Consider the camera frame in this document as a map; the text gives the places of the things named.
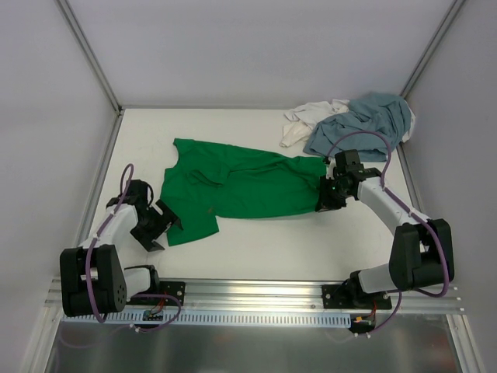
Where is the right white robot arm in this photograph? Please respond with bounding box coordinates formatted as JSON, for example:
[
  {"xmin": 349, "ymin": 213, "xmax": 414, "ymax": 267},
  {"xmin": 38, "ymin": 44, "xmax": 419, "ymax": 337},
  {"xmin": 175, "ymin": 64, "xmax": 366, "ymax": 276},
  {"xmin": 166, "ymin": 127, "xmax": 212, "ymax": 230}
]
[{"xmin": 315, "ymin": 150, "xmax": 454, "ymax": 309}]

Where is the white slotted cable duct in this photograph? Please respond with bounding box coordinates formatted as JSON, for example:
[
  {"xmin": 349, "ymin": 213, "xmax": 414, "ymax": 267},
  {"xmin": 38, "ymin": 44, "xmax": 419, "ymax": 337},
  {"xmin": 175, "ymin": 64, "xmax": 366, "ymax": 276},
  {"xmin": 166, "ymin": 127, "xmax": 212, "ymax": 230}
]
[{"xmin": 61, "ymin": 309, "xmax": 353, "ymax": 326}]

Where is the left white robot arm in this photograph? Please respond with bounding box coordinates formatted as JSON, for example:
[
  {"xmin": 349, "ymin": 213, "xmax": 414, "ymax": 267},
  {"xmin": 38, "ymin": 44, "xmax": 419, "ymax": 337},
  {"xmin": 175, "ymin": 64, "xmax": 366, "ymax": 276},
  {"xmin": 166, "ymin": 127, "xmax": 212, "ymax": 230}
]
[{"xmin": 59, "ymin": 180, "xmax": 182, "ymax": 319}]

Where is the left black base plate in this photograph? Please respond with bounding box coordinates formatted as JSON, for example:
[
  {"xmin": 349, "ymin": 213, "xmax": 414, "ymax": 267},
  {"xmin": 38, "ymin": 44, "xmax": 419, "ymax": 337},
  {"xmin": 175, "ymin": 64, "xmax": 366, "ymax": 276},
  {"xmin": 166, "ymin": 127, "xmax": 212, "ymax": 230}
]
[{"xmin": 127, "ymin": 281, "xmax": 186, "ymax": 307}]

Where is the right aluminium frame post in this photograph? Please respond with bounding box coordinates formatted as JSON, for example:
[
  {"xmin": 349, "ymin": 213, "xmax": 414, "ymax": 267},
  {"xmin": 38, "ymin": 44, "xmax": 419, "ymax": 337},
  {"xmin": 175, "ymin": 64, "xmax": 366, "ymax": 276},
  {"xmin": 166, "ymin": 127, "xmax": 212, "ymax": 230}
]
[{"xmin": 400, "ymin": 0, "xmax": 467, "ymax": 99}]

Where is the left aluminium frame post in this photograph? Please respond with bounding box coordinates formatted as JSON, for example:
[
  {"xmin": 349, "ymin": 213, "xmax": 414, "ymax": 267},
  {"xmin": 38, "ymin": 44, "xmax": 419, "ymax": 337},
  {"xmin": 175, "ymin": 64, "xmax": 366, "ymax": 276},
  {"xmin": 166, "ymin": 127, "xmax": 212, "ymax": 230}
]
[{"xmin": 55, "ymin": 0, "xmax": 122, "ymax": 115}]

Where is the aluminium mounting rail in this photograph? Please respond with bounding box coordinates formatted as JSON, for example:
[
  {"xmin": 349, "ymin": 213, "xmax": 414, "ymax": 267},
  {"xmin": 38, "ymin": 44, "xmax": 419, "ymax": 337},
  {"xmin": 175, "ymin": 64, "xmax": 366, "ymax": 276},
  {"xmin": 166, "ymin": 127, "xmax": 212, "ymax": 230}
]
[{"xmin": 44, "ymin": 276, "xmax": 465, "ymax": 312}]

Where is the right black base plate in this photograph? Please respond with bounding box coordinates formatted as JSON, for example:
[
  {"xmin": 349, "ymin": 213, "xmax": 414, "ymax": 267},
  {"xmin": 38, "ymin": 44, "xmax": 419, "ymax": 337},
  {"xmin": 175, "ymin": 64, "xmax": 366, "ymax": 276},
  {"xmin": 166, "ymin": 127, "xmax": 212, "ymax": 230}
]
[{"xmin": 321, "ymin": 284, "xmax": 392, "ymax": 310}]

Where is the blue-grey t-shirt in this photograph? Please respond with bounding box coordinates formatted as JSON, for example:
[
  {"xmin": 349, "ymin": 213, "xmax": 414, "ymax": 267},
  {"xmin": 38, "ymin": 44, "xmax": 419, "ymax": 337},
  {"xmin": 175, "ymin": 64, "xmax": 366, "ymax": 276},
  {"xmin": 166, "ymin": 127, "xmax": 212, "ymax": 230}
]
[{"xmin": 304, "ymin": 92, "xmax": 415, "ymax": 162}]

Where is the aluminium frame post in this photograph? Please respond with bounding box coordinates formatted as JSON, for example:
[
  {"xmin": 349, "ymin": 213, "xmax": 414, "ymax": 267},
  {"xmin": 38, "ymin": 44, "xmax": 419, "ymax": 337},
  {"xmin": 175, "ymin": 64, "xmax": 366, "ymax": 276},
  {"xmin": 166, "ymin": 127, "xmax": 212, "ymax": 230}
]
[
  {"xmin": 55, "ymin": 0, "xmax": 122, "ymax": 115},
  {"xmin": 400, "ymin": 0, "xmax": 467, "ymax": 99}
]

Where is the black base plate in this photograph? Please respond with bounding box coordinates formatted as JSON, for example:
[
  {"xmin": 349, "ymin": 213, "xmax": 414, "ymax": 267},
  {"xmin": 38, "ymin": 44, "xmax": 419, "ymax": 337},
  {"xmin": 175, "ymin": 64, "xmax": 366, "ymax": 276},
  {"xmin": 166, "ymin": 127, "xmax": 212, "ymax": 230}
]
[
  {"xmin": 127, "ymin": 281, "xmax": 186, "ymax": 307},
  {"xmin": 321, "ymin": 284, "xmax": 392, "ymax": 310}
]

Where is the green t-shirt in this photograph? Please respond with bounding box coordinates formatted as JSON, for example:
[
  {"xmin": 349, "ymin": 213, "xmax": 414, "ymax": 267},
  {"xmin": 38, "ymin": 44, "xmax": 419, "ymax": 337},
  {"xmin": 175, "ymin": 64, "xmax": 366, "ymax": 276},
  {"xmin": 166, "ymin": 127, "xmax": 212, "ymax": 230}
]
[{"xmin": 160, "ymin": 138, "xmax": 326, "ymax": 246}]

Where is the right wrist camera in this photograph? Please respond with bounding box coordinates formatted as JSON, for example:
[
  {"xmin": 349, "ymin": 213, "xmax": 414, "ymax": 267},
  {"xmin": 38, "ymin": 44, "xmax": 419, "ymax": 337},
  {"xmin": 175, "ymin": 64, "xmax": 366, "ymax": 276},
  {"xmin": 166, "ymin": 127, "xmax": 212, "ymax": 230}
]
[{"xmin": 333, "ymin": 150, "xmax": 364, "ymax": 175}]

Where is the white t-shirt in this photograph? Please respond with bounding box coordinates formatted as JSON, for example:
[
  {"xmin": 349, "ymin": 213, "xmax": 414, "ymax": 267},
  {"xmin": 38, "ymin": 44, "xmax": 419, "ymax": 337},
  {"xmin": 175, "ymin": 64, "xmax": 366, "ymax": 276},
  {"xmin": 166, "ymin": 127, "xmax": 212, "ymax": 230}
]
[{"xmin": 280, "ymin": 99, "xmax": 415, "ymax": 148}]

